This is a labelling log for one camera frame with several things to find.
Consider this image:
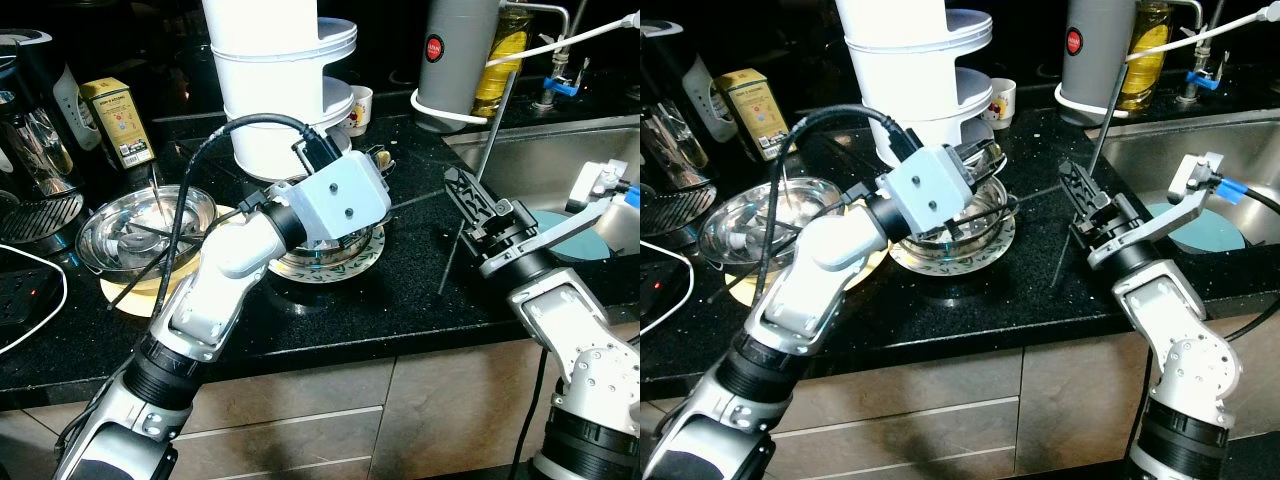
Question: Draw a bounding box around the wide steel bowl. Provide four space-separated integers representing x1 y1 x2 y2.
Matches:
75 185 219 276
698 178 846 271

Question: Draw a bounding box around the white power cable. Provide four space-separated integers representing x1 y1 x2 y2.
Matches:
0 243 69 356
640 238 696 341

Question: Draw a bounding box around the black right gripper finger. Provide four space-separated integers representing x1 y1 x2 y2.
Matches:
1060 160 1113 219
443 167 503 229

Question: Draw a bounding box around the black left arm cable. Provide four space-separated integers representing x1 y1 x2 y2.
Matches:
740 105 926 301
105 112 346 311

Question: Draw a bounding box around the white printed mug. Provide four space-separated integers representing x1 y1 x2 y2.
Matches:
345 85 374 138
985 78 1018 131

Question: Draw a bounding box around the dark chopstick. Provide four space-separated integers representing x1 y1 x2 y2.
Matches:
108 215 251 311
438 70 521 298
1050 62 1136 291
385 188 446 211
1005 183 1069 206
705 215 861 306

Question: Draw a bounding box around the white hose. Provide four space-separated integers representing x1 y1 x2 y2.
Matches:
1055 8 1280 126
410 10 641 131

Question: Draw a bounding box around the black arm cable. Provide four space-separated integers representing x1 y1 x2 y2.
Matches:
1210 175 1280 346
740 105 926 301
105 112 346 311
510 180 641 480

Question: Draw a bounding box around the steel pot with handles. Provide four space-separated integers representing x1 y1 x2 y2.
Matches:
890 140 1019 266
265 145 396 276

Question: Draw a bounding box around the black power strip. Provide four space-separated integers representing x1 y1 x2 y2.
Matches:
640 265 681 316
0 265 61 326

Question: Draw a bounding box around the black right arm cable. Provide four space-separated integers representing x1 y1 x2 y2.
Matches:
510 180 641 480
1210 175 1280 346

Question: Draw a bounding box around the glass coffee carafe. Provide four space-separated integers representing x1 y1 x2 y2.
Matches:
645 100 713 191
0 95 81 201

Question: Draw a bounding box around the pale yellow plate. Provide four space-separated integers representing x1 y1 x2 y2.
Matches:
730 200 891 301
100 205 241 319

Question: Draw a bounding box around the light blue plate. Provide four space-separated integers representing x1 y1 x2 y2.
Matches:
525 208 609 263
1140 200 1248 253

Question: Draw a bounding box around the yellow tea box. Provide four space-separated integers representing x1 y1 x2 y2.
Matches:
712 68 791 161
80 77 156 169

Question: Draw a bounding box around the grey cabinet door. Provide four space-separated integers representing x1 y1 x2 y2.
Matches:
370 335 561 480
1015 330 1151 446

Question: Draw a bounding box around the grey drawer front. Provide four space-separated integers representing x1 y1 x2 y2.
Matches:
640 345 1021 441
800 398 1016 471
0 358 396 446
165 405 386 479

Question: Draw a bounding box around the white tiered plastic container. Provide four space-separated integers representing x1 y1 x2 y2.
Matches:
835 0 996 169
200 0 358 183

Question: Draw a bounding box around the grey cylinder canister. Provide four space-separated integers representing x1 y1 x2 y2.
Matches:
418 0 499 131
1063 0 1141 126

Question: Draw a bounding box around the white patterned plate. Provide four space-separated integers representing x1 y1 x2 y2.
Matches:
265 222 386 284
888 215 1019 277

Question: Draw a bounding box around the yellow oil bottle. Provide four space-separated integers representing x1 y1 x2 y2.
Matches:
472 0 536 119
1118 0 1176 113

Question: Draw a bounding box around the black coffee machine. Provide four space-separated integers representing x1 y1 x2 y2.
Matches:
640 40 741 236
0 28 101 246

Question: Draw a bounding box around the stainless steel sink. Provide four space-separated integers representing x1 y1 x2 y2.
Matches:
1090 105 1280 301
443 112 641 263

